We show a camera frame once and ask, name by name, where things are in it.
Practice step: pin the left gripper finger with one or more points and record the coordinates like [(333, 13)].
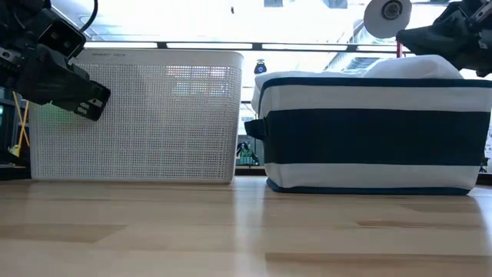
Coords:
[(65, 88)]

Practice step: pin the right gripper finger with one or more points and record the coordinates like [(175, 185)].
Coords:
[(442, 42)]

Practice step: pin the plain white cloth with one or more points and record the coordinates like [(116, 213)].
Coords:
[(415, 67)]

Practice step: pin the white perforated plastic basket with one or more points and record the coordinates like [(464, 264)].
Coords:
[(134, 123)]

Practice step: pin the navy white fabric bin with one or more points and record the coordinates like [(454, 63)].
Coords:
[(365, 134)]

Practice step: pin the small device blue light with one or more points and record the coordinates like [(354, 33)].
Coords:
[(260, 68)]

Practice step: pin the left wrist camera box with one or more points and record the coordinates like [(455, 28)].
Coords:
[(61, 36)]

